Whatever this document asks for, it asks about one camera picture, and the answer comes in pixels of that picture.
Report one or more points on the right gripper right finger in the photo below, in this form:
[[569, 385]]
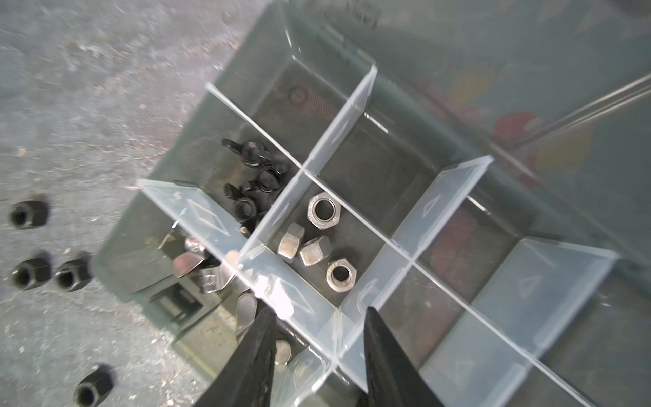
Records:
[[391, 378]]

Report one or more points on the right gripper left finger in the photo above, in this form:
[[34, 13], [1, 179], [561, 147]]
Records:
[[247, 377]]

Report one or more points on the silver wing nut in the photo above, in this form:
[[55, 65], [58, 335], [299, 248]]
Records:
[[205, 269], [246, 311], [283, 352]]

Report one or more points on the silver hex nut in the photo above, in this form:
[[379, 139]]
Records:
[[324, 211], [341, 275], [291, 242]]

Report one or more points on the black hex nut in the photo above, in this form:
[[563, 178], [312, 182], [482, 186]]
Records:
[[31, 273], [93, 389], [73, 275]]

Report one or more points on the black wing nut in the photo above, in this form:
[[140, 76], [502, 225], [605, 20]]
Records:
[[248, 206], [255, 154], [265, 188]]

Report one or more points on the green compartment organizer box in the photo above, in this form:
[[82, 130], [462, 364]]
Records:
[[492, 160]]

